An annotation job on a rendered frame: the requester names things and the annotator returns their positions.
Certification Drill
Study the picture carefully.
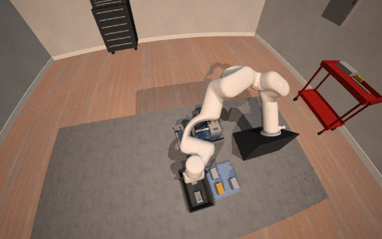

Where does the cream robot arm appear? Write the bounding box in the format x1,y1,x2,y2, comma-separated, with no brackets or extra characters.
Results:
180,66,290,180

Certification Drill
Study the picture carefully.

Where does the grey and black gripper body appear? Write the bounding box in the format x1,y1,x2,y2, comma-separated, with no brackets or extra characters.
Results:
183,170,205,183

